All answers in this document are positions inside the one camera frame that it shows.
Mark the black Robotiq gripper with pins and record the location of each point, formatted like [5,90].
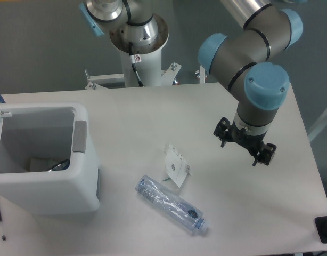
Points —
[247,136]

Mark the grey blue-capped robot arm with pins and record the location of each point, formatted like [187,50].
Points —
[240,65]

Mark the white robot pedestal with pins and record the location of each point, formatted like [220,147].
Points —
[140,50]

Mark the white paper wrapper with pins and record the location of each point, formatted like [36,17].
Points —
[177,169]

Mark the white plastic trash can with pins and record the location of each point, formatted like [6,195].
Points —
[50,130]

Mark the black device at table edge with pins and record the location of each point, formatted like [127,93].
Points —
[321,225]

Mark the trash inside can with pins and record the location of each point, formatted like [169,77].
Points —
[48,165]

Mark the clear plastic water bottle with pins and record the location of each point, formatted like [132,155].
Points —
[174,206]

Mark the white bracket with bolt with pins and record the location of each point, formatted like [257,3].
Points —
[201,75]

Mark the white metal frame right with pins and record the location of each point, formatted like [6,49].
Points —
[317,127]

